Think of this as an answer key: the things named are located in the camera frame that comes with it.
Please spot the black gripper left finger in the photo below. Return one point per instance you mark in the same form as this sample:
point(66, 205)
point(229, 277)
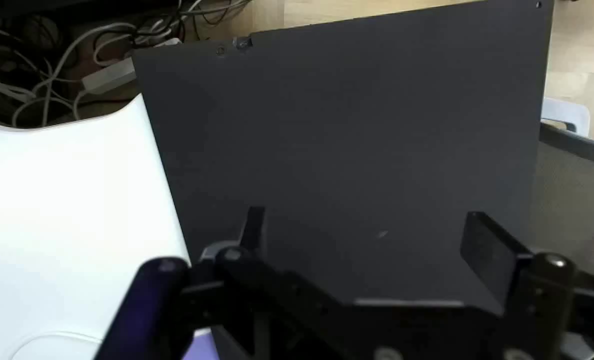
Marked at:
point(248, 244)

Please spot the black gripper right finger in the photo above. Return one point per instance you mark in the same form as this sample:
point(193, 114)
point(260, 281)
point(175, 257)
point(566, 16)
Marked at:
point(495, 257)

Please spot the purple mat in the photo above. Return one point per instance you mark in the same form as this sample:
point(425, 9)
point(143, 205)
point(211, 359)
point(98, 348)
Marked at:
point(203, 346)

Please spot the black board panel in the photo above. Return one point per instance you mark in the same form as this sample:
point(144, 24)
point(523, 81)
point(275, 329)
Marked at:
point(366, 142)

